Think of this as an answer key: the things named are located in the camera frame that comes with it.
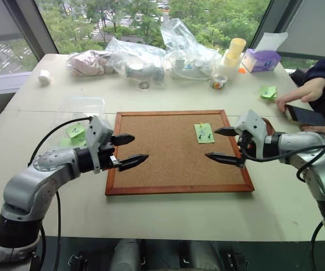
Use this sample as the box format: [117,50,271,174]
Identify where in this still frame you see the person's right hand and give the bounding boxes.
[274,77,325,112]

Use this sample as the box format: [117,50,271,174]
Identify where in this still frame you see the brown tape roll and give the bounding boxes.
[262,117,275,137]

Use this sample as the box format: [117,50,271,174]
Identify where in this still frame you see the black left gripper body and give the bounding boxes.
[98,135,122,172]

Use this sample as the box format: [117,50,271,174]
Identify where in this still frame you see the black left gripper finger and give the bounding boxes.
[118,154,150,172]
[111,133,136,147]

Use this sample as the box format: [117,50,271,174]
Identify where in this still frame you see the clear plastic container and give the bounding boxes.
[55,96,107,147]

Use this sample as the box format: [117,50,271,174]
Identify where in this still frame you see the plastic bag with pink cloth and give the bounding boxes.
[67,49,116,77]

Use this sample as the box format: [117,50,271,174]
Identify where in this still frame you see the green note with scribble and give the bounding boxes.
[66,123,86,139]

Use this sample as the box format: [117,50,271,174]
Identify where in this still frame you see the small white roll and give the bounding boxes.
[38,69,51,85]

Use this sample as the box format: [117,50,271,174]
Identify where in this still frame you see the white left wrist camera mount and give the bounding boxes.
[85,115,115,174]

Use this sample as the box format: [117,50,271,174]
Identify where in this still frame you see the large clear plastic bag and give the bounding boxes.
[160,18,222,81]

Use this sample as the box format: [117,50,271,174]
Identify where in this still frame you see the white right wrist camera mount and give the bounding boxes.
[233,109,268,159]

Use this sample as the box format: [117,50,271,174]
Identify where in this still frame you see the black smartphone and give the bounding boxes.
[284,104,325,127]

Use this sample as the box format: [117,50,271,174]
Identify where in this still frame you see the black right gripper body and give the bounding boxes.
[236,131,255,169]

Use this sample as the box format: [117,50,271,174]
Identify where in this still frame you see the stacked pale yellow cups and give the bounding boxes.
[223,37,247,68]

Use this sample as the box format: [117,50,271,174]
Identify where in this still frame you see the purple tissue box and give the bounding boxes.
[241,48,282,73]

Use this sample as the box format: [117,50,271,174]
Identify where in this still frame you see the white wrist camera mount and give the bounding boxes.
[233,109,268,159]
[85,115,115,174]

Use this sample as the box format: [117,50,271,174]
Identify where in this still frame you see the wood framed cork board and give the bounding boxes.
[105,109,255,196]

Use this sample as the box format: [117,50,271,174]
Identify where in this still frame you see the clear bag with grey items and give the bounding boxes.
[105,37,167,87]

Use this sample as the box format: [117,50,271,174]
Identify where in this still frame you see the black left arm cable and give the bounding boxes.
[27,117,92,271]

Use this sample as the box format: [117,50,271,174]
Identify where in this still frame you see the green sticky note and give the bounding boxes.
[193,122,216,145]

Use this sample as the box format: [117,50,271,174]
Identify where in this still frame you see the green paper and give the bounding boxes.
[259,85,278,100]

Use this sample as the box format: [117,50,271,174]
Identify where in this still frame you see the dark window frame post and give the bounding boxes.
[248,0,304,50]
[2,0,60,59]

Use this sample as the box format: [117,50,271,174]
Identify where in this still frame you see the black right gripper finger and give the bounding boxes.
[204,152,244,169]
[213,126,237,137]

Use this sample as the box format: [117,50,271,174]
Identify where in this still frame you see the small cup of pins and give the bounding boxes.
[210,75,228,90]

